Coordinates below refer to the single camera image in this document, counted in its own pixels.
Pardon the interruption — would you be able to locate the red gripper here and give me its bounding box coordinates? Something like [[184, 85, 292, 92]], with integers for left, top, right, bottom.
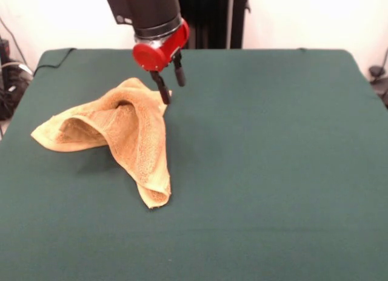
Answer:
[[132, 19, 190, 105]]

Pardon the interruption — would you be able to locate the tan terry cloth towel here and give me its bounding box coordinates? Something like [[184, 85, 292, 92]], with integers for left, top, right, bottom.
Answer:
[[30, 76, 173, 209]]

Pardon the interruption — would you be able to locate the black metal stand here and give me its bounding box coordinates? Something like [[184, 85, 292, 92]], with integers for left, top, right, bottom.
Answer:
[[177, 0, 252, 50]]

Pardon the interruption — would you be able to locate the dark green table cloth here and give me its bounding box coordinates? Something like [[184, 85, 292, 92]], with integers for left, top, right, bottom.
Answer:
[[0, 48, 388, 281]]

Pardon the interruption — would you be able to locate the black plug adapter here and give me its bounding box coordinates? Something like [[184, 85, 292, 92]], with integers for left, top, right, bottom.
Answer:
[[368, 65, 388, 108]]

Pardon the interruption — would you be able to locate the black cable bundle with white cable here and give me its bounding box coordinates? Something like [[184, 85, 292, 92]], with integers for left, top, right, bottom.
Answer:
[[0, 61, 33, 121]]

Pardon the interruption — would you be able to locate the black power strip red switch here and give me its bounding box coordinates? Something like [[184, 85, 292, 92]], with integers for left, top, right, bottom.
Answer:
[[0, 38, 12, 65]]

